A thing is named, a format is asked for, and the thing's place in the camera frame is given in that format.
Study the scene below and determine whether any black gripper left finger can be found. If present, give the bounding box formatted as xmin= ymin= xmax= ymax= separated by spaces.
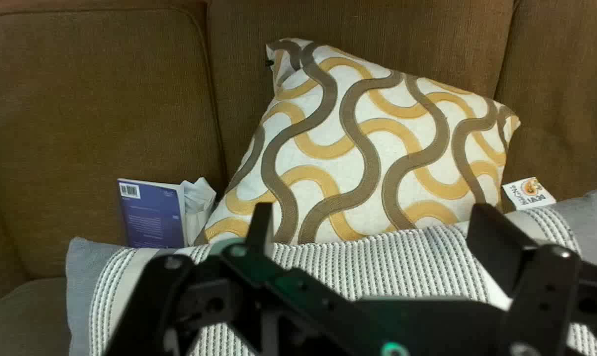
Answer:
xmin=105 ymin=201 xmax=354 ymax=356

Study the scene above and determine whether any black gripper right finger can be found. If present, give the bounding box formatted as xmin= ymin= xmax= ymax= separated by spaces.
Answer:
xmin=467 ymin=201 xmax=597 ymax=356

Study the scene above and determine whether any gray striped pillow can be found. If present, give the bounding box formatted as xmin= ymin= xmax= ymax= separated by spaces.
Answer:
xmin=63 ymin=184 xmax=597 ymax=356

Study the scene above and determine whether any wavy patterned cream pillow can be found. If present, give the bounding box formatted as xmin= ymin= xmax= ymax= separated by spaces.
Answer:
xmin=194 ymin=35 xmax=558 ymax=247

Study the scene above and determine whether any blue tissue box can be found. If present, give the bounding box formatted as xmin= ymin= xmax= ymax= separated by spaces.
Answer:
xmin=117 ymin=176 xmax=188 ymax=251

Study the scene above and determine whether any white tissue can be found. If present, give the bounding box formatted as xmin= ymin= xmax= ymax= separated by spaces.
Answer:
xmin=178 ymin=176 xmax=220 ymax=247

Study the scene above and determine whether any brown fabric sofa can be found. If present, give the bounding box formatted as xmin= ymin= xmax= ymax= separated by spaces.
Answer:
xmin=0 ymin=0 xmax=597 ymax=356

